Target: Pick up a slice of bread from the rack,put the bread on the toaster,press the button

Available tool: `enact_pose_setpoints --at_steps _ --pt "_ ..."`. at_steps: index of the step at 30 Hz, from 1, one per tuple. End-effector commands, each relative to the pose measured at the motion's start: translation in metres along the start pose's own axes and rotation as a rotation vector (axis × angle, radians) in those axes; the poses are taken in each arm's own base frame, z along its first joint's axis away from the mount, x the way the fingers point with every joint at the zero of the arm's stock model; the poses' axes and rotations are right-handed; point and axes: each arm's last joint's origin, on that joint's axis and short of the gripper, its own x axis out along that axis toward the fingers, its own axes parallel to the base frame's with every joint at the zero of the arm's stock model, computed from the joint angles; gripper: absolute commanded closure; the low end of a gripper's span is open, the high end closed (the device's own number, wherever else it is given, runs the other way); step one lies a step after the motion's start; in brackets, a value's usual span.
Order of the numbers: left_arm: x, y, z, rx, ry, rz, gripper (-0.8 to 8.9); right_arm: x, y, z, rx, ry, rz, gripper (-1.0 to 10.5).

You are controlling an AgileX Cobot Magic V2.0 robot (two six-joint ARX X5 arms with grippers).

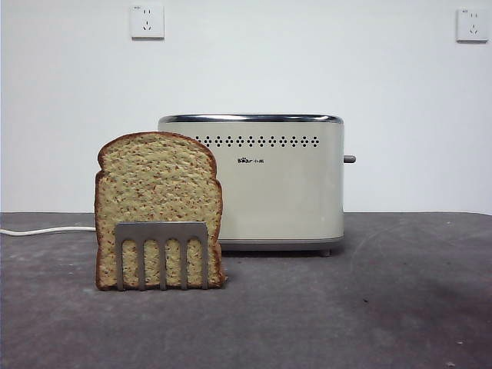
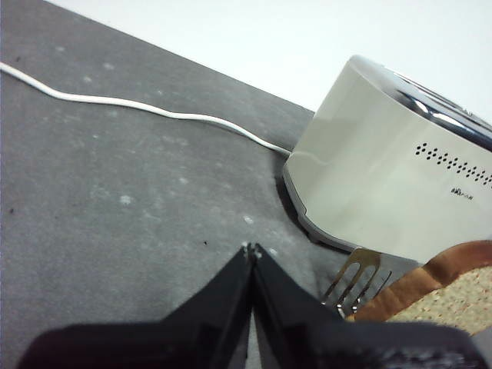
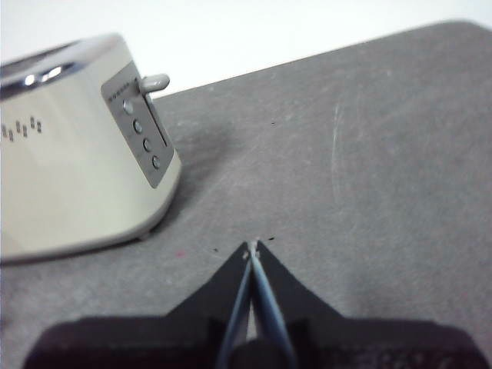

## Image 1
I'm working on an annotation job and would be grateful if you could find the brown speckled bread slice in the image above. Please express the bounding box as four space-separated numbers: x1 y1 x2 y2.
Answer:
95 131 228 291

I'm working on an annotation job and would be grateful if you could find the cream and steel toaster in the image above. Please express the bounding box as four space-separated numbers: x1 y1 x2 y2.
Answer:
157 113 346 258

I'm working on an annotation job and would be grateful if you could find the steel toast rack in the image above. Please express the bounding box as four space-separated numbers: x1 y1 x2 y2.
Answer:
114 221 211 291

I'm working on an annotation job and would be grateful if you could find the white wall socket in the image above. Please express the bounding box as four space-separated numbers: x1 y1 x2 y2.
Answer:
130 4 165 41
456 8 489 44

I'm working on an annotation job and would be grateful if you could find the white power cable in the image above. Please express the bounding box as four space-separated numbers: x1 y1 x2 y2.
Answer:
0 226 97 237

